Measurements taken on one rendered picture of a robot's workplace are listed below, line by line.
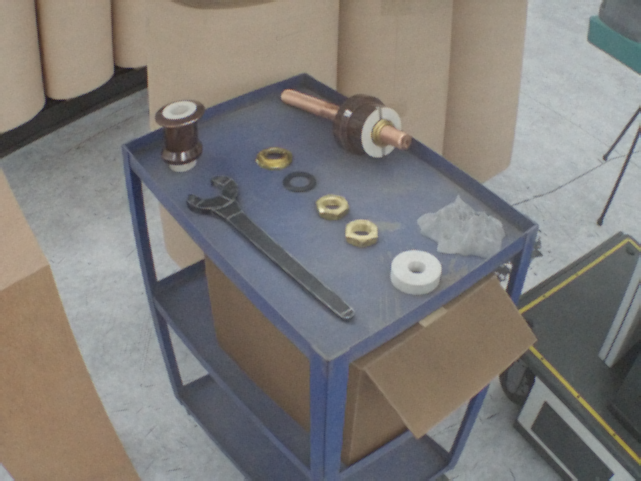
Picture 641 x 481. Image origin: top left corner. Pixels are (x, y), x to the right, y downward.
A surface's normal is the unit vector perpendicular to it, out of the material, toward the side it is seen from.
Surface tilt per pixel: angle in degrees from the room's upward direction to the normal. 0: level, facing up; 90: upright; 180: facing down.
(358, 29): 90
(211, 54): 90
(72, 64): 90
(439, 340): 26
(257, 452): 0
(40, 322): 90
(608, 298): 0
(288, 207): 0
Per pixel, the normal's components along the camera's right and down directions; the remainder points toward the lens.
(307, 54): 0.65, 0.50
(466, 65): -0.14, 0.63
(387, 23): 0.16, 0.63
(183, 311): 0.02, -0.77
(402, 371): 0.30, -0.47
